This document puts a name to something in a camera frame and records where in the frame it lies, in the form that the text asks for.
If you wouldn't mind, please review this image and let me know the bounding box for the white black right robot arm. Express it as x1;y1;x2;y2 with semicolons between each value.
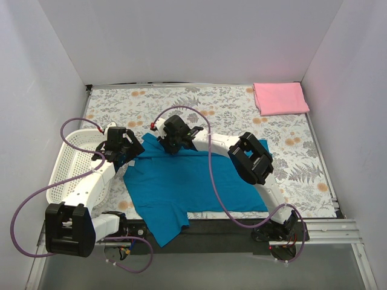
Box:
151;115;299;241

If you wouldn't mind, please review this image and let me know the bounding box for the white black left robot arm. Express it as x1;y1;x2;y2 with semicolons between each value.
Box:
45;122;144;257

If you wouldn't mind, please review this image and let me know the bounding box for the teal blue t shirt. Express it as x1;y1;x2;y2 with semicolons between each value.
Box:
123;133;267;247

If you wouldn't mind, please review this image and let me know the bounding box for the white perforated plastic basket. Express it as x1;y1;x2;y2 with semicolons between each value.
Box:
46;129;115;211

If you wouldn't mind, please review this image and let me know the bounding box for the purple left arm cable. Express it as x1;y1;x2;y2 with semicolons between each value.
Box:
10;117;154;274

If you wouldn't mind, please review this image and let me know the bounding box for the black front mounting rail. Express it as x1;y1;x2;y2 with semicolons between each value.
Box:
93;217;314;256

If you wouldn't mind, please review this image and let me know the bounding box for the floral patterned table mat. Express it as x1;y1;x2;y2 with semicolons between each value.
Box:
82;85;337;218

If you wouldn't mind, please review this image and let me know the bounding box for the folded pink t shirt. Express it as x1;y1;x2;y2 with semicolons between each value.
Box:
253;82;310;116

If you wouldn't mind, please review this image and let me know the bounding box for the aluminium table frame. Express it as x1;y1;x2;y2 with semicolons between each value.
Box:
28;84;377;289

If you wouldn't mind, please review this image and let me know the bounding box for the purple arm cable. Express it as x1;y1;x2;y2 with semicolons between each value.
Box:
10;117;154;274
149;106;310;263

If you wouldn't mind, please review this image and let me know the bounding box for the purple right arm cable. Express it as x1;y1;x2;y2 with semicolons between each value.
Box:
149;106;310;263

